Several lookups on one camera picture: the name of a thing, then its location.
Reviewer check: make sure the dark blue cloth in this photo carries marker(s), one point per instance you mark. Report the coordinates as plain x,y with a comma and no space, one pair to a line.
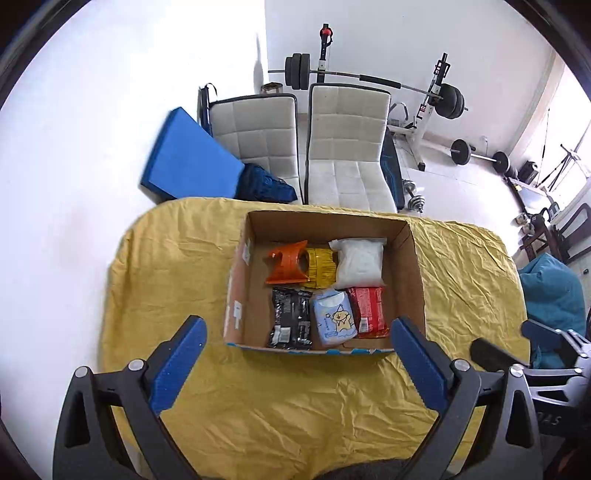
256,184

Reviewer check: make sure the short barbell on floor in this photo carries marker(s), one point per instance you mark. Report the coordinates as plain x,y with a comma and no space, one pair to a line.
462,153

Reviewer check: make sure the black blue bench pad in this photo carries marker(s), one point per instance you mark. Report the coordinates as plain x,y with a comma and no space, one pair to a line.
391,169

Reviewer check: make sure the right white padded chair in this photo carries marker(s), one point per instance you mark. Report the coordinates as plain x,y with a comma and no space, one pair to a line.
347,126

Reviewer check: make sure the left white padded chair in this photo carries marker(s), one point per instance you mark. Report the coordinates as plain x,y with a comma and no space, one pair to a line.
261,129

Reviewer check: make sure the red snack packet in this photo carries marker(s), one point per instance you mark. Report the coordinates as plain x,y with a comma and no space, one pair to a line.
368,311

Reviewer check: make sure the yellow tablecloth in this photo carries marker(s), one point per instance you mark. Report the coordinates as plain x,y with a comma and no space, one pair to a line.
251,415

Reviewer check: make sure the chrome dumbbell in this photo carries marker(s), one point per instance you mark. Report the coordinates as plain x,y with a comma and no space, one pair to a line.
416,201

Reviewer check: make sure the blue tissue pack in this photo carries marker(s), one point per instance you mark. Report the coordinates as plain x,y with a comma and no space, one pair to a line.
334,315

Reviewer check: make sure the dark wooden chair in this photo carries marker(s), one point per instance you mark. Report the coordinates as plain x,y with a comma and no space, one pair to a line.
567,243

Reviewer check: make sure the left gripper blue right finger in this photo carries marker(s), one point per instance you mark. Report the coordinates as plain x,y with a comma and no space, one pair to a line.
507,445

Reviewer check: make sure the long barbell with plates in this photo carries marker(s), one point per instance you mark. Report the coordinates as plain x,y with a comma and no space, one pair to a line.
448,100

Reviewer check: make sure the blue foam mat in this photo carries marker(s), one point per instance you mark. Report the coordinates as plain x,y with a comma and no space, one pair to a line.
186,161

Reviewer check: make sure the black snack packet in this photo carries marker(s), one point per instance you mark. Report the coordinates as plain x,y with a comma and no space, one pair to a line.
291,319

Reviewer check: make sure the black tripod stand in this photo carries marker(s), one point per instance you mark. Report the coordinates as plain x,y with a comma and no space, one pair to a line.
559,173

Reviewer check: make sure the white padded chair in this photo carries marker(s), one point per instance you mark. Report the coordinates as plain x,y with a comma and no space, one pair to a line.
261,129
347,126

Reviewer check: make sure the teal blanket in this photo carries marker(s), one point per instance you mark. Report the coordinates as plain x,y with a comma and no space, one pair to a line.
555,306

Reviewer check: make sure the white powder bag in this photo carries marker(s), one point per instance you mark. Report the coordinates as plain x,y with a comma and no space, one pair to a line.
360,262

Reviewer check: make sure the white weight bench rack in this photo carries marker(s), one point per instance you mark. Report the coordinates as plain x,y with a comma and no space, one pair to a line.
413,131

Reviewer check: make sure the open cardboard box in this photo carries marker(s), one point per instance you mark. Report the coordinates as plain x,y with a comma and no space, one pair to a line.
248,318

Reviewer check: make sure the yellow snack packet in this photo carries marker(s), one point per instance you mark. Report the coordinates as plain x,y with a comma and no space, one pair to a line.
322,268

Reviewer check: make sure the orange snack packet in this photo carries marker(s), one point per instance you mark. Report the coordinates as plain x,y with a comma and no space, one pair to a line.
285,264

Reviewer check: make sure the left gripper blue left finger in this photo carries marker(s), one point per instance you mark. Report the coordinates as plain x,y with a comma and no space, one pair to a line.
88,443

